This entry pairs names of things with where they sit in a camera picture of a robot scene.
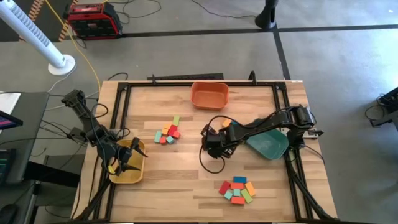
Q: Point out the dark screen with blue glow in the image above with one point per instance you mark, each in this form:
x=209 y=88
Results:
x=4 y=165

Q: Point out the yellow tape tag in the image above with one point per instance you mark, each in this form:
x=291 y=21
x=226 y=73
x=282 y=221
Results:
x=111 y=169

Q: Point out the black hazard striped mat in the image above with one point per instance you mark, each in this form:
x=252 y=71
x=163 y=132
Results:
x=49 y=18

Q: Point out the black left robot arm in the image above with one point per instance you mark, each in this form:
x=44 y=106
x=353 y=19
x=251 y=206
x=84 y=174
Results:
x=90 y=124

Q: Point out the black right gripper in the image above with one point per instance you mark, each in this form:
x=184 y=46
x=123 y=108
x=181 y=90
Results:
x=217 y=141

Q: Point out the red thick block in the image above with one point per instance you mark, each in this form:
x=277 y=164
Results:
x=172 y=129

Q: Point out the teal plastic bin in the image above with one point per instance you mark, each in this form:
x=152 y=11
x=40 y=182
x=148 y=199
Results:
x=267 y=146

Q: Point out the orange plastic bin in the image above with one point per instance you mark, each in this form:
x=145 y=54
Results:
x=210 y=96

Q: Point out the white paper sheet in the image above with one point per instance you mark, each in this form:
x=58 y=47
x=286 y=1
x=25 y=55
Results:
x=7 y=101

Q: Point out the teal block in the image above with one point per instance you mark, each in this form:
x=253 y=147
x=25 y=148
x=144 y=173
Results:
x=158 y=136

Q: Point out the small orange cube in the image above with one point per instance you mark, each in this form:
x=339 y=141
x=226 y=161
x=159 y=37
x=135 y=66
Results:
x=164 y=131
x=167 y=126

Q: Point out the white tower fan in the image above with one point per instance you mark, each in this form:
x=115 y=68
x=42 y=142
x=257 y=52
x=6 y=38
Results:
x=31 y=34

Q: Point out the dark grey side table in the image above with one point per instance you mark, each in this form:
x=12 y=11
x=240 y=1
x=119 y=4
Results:
x=31 y=124

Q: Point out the small red cube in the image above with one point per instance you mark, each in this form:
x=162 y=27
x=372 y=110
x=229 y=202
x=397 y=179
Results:
x=176 y=134
x=163 y=140

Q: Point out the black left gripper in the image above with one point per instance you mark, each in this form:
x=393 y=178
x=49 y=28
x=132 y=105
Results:
x=121 y=157

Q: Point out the black aluminium table frame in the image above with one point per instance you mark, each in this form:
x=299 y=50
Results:
x=155 y=84

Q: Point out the yellow plastic bin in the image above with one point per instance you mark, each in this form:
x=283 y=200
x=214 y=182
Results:
x=130 y=179

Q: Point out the black flat rail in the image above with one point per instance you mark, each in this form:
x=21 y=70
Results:
x=186 y=76

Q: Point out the orange thick block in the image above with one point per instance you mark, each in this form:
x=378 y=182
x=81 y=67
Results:
x=226 y=122

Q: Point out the black stand base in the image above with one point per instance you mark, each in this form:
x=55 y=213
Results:
x=267 y=15

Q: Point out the tablet with pink screen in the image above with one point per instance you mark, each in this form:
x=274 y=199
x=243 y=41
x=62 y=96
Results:
x=7 y=122

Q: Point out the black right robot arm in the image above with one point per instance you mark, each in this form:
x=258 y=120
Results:
x=273 y=119

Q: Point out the small teal cube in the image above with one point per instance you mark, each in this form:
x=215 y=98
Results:
x=237 y=192
x=228 y=195
x=169 y=139

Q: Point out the green block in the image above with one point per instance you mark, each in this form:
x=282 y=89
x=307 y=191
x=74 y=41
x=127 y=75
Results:
x=246 y=196
x=176 y=120

